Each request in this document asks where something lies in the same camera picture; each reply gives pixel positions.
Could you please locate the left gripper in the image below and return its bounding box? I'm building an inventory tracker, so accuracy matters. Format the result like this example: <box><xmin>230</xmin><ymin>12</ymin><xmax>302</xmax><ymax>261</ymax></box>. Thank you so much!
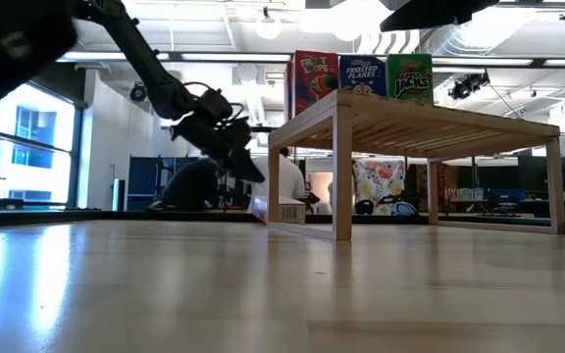
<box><xmin>172</xmin><ymin>87</ymin><xmax>267</xmax><ymax>183</ymax></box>

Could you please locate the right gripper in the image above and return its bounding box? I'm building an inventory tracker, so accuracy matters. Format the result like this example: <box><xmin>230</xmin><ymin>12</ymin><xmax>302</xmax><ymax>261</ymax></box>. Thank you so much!
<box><xmin>379</xmin><ymin>0</ymin><xmax>502</xmax><ymax>31</ymax></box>

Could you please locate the red Froot Loops cereal box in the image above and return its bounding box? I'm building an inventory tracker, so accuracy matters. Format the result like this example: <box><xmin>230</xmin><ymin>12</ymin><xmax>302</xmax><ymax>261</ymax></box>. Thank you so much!
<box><xmin>249</xmin><ymin>195</ymin><xmax>308</xmax><ymax>226</ymax></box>
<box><xmin>285</xmin><ymin>49</ymin><xmax>341</xmax><ymax>122</ymax></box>

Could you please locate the green Apple Jacks cereal box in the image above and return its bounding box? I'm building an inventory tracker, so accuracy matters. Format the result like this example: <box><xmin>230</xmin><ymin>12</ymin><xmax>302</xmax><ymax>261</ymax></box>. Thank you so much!
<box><xmin>385</xmin><ymin>53</ymin><xmax>435</xmax><ymax>106</ymax></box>

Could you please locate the blue Frosted Flakes cereal box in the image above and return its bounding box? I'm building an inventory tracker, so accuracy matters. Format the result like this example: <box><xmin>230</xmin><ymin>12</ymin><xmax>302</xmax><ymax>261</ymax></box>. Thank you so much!
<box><xmin>338</xmin><ymin>54</ymin><xmax>387</xmax><ymax>98</ymax></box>

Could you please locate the wooden slatted shelf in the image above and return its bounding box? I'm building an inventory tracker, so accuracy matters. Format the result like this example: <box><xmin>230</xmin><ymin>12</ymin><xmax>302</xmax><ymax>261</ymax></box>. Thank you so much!
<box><xmin>267</xmin><ymin>88</ymin><xmax>565</xmax><ymax>242</ymax></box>

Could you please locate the blue partition panel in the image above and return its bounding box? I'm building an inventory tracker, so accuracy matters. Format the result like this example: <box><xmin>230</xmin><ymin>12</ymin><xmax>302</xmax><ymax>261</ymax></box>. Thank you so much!
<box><xmin>126</xmin><ymin>155</ymin><xmax>200</xmax><ymax>213</ymax></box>

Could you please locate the long ceiling light bar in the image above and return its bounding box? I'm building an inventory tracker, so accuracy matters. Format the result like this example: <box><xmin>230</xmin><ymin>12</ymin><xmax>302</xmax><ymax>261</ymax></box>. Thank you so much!
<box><xmin>56</xmin><ymin>50</ymin><xmax>565</xmax><ymax>69</ymax></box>

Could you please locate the floral patterned cloth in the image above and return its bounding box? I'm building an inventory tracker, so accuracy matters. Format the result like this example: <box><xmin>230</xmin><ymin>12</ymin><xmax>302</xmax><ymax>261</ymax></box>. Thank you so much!
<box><xmin>353</xmin><ymin>157</ymin><xmax>407</xmax><ymax>216</ymax></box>

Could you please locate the round white pendant lamp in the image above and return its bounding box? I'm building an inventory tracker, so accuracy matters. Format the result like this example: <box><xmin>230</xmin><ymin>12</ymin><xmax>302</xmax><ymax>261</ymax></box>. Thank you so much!
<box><xmin>255</xmin><ymin>13</ymin><xmax>283</xmax><ymax>41</ymax></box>

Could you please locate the black computer monitor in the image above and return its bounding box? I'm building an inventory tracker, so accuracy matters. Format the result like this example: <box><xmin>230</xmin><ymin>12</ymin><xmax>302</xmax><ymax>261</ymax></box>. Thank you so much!
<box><xmin>517</xmin><ymin>155</ymin><xmax>565</xmax><ymax>193</ymax></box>

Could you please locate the silver ventilation duct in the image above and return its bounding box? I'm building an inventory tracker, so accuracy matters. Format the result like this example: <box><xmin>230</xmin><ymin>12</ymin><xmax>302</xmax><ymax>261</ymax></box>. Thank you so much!
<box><xmin>417</xmin><ymin>22</ymin><xmax>527</xmax><ymax>58</ymax></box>

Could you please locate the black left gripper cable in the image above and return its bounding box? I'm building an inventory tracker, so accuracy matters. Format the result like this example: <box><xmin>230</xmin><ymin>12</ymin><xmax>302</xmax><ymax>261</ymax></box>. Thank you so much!
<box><xmin>183</xmin><ymin>80</ymin><xmax>245</xmax><ymax>124</ymax></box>

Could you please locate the black ceiling-hung camera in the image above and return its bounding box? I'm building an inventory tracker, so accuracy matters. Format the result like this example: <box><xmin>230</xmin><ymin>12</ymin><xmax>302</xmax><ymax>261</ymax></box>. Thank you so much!
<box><xmin>446</xmin><ymin>72</ymin><xmax>492</xmax><ymax>103</ymax></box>

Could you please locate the black wall-mounted device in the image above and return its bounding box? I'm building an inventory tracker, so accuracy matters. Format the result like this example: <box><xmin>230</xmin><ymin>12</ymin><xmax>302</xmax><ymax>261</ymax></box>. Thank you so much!
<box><xmin>128</xmin><ymin>81</ymin><xmax>149</xmax><ymax>103</ymax></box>

